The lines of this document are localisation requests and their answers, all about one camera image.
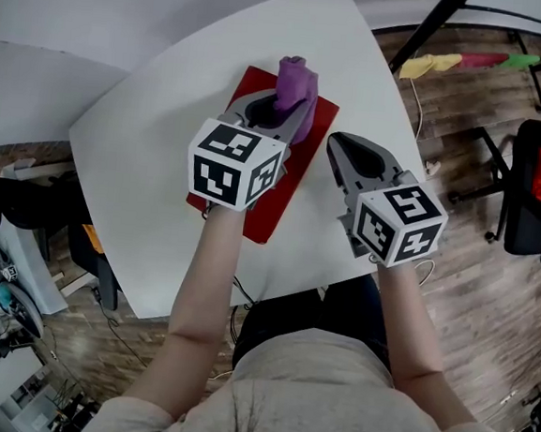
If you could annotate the orange cloth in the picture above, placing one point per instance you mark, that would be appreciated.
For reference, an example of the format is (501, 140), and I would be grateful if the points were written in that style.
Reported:
(92, 238)

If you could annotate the magenta cloth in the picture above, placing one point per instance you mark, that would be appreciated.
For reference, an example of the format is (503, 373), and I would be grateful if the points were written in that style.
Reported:
(481, 61)

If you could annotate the green cloth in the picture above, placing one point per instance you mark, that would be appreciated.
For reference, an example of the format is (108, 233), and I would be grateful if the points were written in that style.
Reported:
(519, 61)

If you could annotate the person's black trousers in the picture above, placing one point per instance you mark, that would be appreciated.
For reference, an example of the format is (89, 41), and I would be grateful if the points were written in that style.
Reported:
(280, 315)

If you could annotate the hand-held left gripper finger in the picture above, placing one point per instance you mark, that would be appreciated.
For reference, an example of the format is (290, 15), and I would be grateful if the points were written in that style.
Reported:
(240, 104)
(292, 127)

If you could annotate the person's right forearm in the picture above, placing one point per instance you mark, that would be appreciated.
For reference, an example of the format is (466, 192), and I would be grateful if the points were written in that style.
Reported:
(407, 326)

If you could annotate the person's left forearm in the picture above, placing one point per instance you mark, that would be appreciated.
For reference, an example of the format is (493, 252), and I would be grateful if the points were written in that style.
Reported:
(203, 289)

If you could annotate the light blue table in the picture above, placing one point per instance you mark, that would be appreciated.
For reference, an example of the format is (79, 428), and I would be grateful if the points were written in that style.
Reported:
(30, 269)

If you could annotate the round dark tray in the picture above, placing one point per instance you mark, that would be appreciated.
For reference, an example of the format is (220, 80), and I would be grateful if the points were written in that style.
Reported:
(27, 311)

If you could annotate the spare hand-held device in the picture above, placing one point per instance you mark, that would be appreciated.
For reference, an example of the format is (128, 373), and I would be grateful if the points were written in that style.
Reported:
(9, 273)

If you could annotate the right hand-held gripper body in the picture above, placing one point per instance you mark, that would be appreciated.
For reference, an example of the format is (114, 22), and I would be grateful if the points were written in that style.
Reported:
(396, 231)

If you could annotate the person's beige shirt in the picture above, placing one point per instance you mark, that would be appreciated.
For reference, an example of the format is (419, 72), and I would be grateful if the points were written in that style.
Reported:
(306, 401)

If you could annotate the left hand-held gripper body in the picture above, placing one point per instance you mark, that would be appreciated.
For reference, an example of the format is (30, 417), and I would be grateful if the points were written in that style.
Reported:
(227, 169)

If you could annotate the purple cloth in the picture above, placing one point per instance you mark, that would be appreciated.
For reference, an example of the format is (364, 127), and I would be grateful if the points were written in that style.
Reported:
(296, 85)

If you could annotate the yellow cloth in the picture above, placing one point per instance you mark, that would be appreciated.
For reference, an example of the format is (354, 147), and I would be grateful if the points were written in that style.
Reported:
(425, 66)

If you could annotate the red book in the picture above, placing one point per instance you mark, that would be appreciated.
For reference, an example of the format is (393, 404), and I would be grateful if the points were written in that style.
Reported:
(297, 184)

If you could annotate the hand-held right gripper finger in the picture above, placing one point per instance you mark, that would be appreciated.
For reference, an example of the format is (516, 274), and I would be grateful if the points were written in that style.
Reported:
(340, 167)
(390, 166)

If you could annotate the black mesh office chair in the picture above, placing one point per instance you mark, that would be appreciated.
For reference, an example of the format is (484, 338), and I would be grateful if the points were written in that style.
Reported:
(524, 223)

